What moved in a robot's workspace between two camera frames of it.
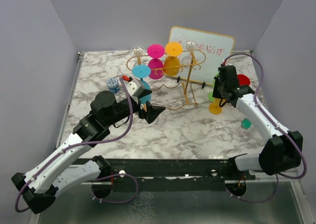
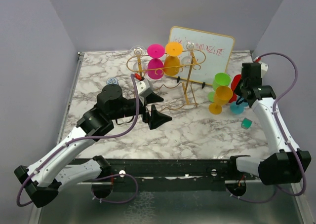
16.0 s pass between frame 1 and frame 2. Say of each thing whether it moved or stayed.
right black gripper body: moved
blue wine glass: moved
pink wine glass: stayed
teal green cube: stayed
